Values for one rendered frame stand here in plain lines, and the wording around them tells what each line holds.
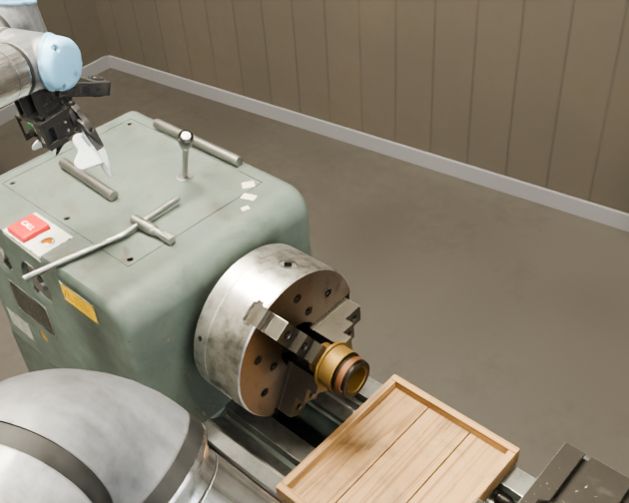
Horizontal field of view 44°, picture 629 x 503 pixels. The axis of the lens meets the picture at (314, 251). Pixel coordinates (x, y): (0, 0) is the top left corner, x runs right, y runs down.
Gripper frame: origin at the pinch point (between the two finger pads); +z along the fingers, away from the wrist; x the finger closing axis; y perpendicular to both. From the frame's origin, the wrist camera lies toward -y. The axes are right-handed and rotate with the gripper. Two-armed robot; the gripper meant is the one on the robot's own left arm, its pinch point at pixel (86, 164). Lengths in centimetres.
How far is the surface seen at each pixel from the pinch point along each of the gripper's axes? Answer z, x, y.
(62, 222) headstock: 15.4, -10.5, 3.7
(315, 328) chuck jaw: 32, 40, -10
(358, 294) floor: 152, -30, -111
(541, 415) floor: 151, 57, -94
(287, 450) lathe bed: 55, 40, 4
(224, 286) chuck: 19.7, 26.8, -1.6
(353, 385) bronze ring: 37, 51, -5
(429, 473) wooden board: 54, 66, -6
